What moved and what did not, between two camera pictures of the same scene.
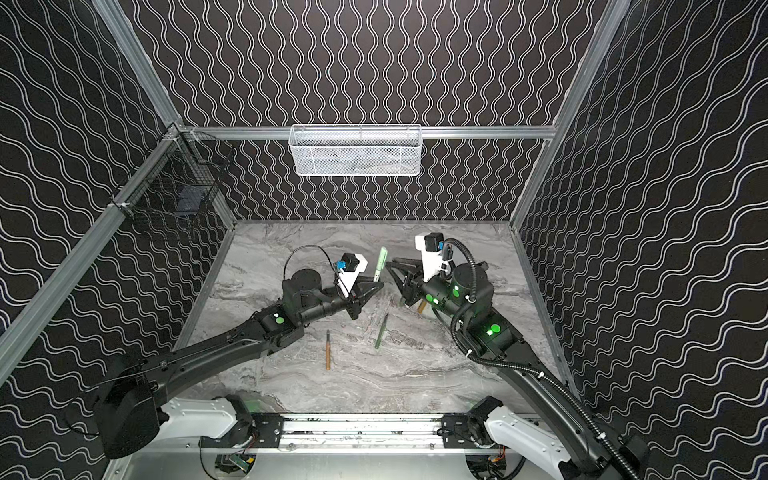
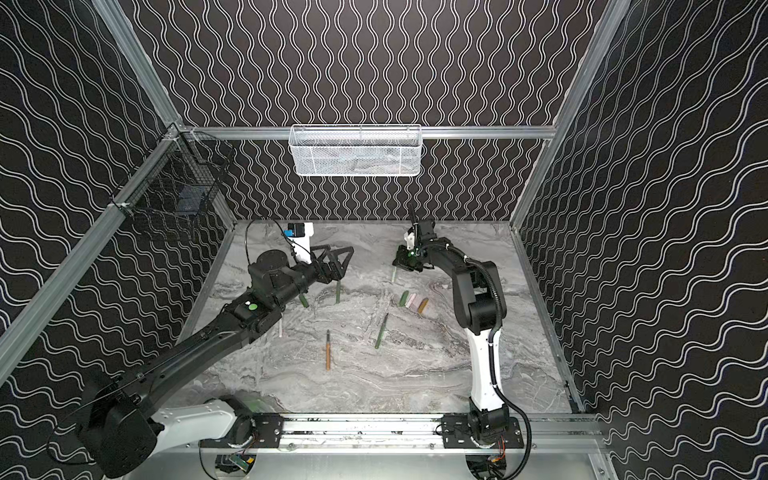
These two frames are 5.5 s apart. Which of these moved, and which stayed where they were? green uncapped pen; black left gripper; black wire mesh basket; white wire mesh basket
Moved: black left gripper
Stayed: white wire mesh basket; green uncapped pen; black wire mesh basket
